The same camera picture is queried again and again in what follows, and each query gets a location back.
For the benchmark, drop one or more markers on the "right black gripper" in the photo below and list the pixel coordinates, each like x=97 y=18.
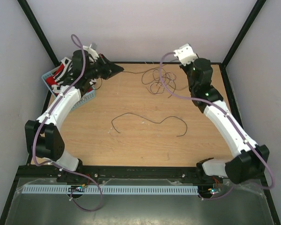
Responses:
x=185 y=67

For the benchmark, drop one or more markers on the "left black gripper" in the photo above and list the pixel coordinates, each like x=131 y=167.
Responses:
x=110 y=68

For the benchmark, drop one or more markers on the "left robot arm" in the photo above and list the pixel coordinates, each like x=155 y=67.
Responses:
x=43 y=136

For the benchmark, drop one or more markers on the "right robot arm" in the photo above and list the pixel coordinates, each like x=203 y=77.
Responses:
x=249 y=158

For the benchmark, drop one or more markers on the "light blue plastic basket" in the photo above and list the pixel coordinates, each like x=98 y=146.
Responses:
x=87 y=97

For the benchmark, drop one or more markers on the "zebra striped cloth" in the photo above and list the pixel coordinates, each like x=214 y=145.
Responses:
x=64 y=76

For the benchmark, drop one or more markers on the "red cloth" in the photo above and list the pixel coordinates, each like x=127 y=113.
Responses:
x=53 y=80

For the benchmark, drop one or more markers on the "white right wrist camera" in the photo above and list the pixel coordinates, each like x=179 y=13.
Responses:
x=185 y=54

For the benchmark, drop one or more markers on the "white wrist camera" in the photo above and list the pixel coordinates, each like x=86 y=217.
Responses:
x=92 y=54
x=185 y=54

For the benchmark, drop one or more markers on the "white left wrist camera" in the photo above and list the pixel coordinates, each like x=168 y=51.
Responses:
x=92 y=54

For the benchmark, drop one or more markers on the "light blue slotted cable duct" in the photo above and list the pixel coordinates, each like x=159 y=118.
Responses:
x=110 y=190

